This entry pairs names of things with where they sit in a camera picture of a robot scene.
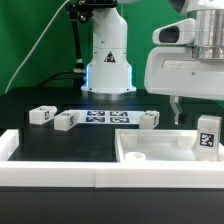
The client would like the white cable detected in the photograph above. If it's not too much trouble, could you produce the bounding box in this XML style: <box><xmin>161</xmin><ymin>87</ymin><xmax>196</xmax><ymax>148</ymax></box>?
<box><xmin>4</xmin><ymin>0</ymin><xmax>72</xmax><ymax>95</ymax></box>

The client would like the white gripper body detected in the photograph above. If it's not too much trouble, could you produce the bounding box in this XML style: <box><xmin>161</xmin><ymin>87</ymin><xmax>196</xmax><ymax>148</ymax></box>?
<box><xmin>144</xmin><ymin>47</ymin><xmax>224</xmax><ymax>100</ymax></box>

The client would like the white square tabletop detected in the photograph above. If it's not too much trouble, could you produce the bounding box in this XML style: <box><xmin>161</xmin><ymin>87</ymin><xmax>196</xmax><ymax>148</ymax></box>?
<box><xmin>114</xmin><ymin>128</ymin><xmax>224</xmax><ymax>164</ymax></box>

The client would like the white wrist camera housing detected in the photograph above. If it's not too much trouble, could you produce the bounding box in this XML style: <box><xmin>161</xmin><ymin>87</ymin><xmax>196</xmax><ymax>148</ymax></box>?
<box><xmin>152</xmin><ymin>18</ymin><xmax>196</xmax><ymax>46</ymax></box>

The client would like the white U-shaped obstacle fence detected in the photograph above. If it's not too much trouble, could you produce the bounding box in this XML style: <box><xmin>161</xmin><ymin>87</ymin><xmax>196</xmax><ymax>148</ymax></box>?
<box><xmin>0</xmin><ymin>129</ymin><xmax>224</xmax><ymax>188</ymax></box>

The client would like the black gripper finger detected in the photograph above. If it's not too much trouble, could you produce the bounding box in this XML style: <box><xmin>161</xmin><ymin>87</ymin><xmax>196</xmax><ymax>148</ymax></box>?
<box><xmin>169</xmin><ymin>96</ymin><xmax>186</xmax><ymax>125</ymax></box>

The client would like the white sheet with AprilTags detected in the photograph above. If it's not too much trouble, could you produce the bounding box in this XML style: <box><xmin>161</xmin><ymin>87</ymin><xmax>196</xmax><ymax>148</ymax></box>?
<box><xmin>77</xmin><ymin>110</ymin><xmax>143</xmax><ymax>125</ymax></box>

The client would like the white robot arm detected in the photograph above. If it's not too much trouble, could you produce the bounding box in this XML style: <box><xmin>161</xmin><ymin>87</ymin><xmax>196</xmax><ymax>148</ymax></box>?
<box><xmin>77</xmin><ymin>0</ymin><xmax>224</xmax><ymax>116</ymax></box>

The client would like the black cable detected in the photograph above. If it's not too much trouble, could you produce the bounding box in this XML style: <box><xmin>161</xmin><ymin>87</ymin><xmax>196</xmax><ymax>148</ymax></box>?
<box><xmin>39</xmin><ymin>69</ymin><xmax>84</xmax><ymax>88</ymax></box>

